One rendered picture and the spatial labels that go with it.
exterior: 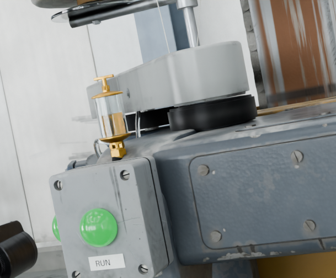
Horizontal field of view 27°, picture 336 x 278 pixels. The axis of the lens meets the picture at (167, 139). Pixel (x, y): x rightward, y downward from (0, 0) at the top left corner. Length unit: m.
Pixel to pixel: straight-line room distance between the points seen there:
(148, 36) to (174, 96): 4.96
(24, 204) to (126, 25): 2.02
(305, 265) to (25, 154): 6.00
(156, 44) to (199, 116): 4.95
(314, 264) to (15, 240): 0.37
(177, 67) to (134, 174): 0.18
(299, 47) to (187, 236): 0.52
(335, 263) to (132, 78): 0.32
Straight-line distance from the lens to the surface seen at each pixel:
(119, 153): 0.61
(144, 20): 5.66
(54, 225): 0.57
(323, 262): 0.85
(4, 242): 0.90
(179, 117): 0.68
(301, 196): 0.54
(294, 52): 1.03
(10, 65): 6.78
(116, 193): 0.53
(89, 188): 0.54
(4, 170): 6.93
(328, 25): 1.02
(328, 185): 0.53
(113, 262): 0.54
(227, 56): 0.68
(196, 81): 0.67
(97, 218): 0.53
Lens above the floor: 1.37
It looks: 3 degrees down
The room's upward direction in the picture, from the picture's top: 11 degrees counter-clockwise
